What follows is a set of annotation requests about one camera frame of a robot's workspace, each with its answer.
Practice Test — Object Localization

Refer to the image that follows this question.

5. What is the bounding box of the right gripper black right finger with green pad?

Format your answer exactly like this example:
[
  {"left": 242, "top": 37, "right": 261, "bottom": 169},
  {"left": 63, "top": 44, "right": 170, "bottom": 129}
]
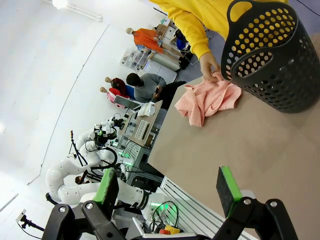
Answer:
[{"left": 212, "top": 165, "right": 300, "bottom": 240}]

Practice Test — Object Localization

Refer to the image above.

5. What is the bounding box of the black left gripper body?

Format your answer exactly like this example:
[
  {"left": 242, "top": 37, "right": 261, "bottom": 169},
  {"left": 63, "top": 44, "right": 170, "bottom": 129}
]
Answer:
[{"left": 93, "top": 119, "right": 126, "bottom": 141}]

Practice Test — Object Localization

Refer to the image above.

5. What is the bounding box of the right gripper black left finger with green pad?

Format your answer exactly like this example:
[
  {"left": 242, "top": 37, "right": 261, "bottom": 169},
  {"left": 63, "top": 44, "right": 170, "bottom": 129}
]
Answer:
[{"left": 41, "top": 167, "right": 126, "bottom": 240}]

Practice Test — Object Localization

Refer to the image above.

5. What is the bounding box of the pink terry towel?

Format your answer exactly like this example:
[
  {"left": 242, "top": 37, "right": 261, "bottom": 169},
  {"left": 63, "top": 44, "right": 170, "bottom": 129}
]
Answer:
[{"left": 174, "top": 71, "right": 243, "bottom": 128}]

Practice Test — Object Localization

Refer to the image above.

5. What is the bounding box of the person's right forearm yellow sleeve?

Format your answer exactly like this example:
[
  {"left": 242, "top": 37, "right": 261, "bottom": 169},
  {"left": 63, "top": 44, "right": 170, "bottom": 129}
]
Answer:
[{"left": 183, "top": 23, "right": 212, "bottom": 60}]

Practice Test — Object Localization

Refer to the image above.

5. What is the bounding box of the person's right hand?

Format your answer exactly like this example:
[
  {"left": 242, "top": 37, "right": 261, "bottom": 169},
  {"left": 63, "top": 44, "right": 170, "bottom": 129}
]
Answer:
[{"left": 199, "top": 53, "right": 221, "bottom": 83}]

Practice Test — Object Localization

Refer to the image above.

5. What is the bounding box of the mannequin in pink red top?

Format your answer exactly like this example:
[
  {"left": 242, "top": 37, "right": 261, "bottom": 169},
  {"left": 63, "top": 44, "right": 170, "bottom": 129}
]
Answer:
[{"left": 99, "top": 86, "right": 131, "bottom": 108}]

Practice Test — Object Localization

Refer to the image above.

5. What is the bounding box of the white keyboard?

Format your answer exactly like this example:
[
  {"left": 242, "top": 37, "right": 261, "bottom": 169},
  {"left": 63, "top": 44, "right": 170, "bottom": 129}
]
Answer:
[{"left": 134, "top": 119, "right": 154, "bottom": 140}]

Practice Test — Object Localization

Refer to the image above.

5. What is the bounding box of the black tripod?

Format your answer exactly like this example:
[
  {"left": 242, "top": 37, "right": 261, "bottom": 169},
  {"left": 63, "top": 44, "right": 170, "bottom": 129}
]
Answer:
[{"left": 68, "top": 129, "right": 89, "bottom": 167}]

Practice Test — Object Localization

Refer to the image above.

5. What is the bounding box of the wooden work desk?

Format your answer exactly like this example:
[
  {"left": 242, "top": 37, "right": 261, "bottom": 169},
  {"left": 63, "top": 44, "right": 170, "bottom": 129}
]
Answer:
[{"left": 116, "top": 99, "right": 164, "bottom": 149}]

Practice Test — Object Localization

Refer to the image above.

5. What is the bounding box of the white cardboard box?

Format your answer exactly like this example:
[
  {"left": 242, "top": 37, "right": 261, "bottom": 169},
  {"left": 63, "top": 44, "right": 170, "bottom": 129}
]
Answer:
[{"left": 138, "top": 101, "right": 158, "bottom": 117}]

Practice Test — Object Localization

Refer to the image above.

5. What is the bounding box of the mannequin in dark red top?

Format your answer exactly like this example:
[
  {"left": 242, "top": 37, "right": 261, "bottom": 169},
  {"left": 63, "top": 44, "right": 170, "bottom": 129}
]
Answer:
[{"left": 104, "top": 76, "right": 127, "bottom": 94}]

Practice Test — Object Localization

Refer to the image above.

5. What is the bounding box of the seated person in grey sweater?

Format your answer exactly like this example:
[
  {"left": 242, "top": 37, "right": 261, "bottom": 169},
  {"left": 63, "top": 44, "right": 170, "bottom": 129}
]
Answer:
[{"left": 126, "top": 72, "right": 187, "bottom": 104}]

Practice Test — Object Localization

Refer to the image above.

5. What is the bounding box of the yellow emergency stop box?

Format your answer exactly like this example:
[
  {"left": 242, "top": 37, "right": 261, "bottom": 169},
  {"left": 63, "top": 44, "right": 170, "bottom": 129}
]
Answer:
[{"left": 159, "top": 224, "right": 180, "bottom": 236}]

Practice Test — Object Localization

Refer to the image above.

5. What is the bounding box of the clear plastic storage bin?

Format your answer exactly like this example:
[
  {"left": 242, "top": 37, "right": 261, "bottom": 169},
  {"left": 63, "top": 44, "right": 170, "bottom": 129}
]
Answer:
[{"left": 119, "top": 48, "right": 151, "bottom": 70}]

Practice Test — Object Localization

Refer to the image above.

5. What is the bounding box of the mannequin in orange shirt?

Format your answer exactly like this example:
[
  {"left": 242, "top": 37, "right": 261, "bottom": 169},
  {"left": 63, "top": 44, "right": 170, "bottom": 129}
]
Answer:
[{"left": 125, "top": 27, "right": 165, "bottom": 55}]

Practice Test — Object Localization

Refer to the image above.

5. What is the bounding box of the blue office chair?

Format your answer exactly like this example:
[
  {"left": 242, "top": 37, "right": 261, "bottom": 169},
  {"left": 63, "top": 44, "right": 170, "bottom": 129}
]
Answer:
[{"left": 175, "top": 29, "right": 192, "bottom": 52}]

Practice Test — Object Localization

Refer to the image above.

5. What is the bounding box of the black perforated laundry basket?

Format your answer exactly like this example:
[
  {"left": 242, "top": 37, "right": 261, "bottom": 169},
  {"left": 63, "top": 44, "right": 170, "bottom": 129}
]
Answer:
[{"left": 221, "top": 0, "right": 320, "bottom": 114}]

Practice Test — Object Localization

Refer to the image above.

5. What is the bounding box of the person's yellow hoodie torso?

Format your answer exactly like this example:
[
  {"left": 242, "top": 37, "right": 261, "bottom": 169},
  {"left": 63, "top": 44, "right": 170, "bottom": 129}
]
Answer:
[{"left": 149, "top": 0, "right": 296, "bottom": 43}]

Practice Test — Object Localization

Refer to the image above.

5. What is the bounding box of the aluminium slotted frame rail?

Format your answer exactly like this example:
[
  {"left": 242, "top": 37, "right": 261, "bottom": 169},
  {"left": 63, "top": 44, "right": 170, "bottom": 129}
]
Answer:
[{"left": 159, "top": 176, "right": 253, "bottom": 240}]

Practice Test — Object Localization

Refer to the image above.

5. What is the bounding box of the small camera on black stand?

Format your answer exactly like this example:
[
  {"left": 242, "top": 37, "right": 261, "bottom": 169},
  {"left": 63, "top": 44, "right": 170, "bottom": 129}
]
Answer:
[{"left": 15, "top": 208, "right": 46, "bottom": 233}]

